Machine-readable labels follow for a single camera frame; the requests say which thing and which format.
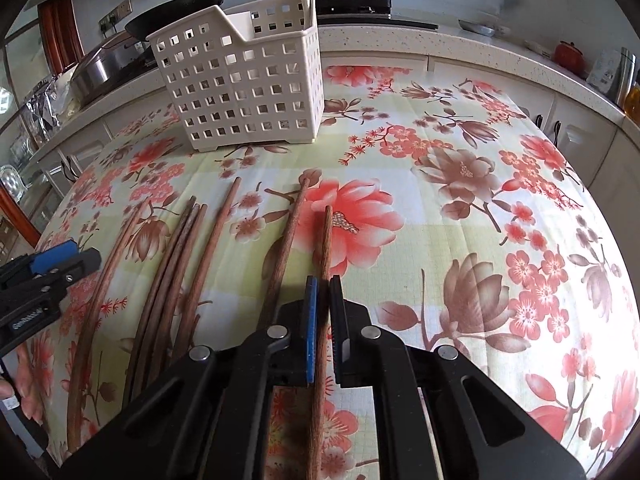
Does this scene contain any floral tablecloth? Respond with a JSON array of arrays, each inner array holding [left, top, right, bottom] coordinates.
[[22, 62, 638, 480]]

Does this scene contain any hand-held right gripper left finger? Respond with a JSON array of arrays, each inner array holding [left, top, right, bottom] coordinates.
[[60, 276, 319, 480]]

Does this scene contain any small steel bowl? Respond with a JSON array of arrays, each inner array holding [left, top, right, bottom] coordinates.
[[458, 19, 511, 38]]

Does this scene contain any stainless steel pot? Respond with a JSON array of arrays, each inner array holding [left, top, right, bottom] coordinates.
[[70, 30, 156, 106]]

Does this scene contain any white base cabinet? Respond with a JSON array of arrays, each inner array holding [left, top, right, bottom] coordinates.
[[427, 55, 640, 221]]

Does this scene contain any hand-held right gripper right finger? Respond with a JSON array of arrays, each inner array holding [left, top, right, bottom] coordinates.
[[328, 275, 586, 480]]

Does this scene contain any yellow bottle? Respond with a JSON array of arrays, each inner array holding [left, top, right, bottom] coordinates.
[[625, 85, 640, 126]]

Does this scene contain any silver foil bag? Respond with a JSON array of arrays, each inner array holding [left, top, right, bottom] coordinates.
[[22, 75, 71, 146]]

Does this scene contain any red enamel pot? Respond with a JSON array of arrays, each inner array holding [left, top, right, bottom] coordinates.
[[554, 40, 585, 73]]

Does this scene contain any steel thermos bottle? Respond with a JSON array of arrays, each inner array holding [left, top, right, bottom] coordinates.
[[614, 47, 638, 106]]

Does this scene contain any black glass gas stove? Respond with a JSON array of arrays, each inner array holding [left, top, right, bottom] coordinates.
[[315, 0, 441, 31]]

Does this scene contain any white packet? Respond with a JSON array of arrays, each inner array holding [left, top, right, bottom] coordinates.
[[586, 50, 623, 93]]

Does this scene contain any black frying pan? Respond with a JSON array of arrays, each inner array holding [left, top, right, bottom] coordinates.
[[124, 0, 296, 42]]

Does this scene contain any red wooden door frame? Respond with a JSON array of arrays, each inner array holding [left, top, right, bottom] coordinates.
[[37, 0, 83, 68]]

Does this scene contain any gold wall socket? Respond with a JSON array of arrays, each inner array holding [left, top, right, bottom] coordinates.
[[98, 0, 133, 31]]

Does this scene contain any white perforated plastic basket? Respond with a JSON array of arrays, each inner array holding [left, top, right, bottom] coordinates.
[[146, 0, 321, 153]]

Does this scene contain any person's left hand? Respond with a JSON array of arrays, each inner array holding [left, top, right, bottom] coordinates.
[[0, 375, 23, 413]]

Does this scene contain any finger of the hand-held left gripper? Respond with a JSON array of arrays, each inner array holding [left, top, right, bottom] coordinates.
[[0, 241, 83, 281], [0, 249, 102, 313]]

